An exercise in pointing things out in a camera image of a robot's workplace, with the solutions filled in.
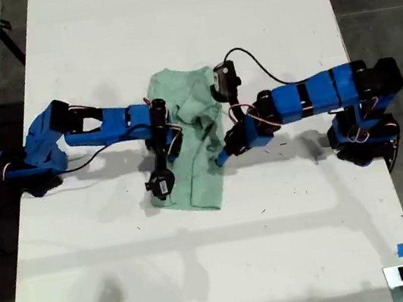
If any black metal strut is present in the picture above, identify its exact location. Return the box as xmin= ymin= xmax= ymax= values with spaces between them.
xmin=0 ymin=14 xmax=29 ymax=70

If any camera black stalk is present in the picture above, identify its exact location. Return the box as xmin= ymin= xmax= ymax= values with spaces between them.
xmin=152 ymin=151 xmax=173 ymax=174
xmin=226 ymin=92 xmax=250 ymax=123

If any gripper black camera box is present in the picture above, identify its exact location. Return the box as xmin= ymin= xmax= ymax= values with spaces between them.
xmin=142 ymin=166 xmax=180 ymax=203
xmin=205 ymin=59 xmax=245 ymax=104

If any black arm base cable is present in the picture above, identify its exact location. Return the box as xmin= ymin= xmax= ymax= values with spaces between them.
xmin=380 ymin=123 xmax=403 ymax=173

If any camera black cable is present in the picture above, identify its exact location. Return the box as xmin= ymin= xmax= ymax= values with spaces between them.
xmin=48 ymin=122 xmax=158 ymax=176
xmin=222 ymin=36 xmax=314 ymax=95

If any pale green T-shirt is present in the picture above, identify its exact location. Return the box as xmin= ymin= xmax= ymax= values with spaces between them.
xmin=130 ymin=61 xmax=239 ymax=221

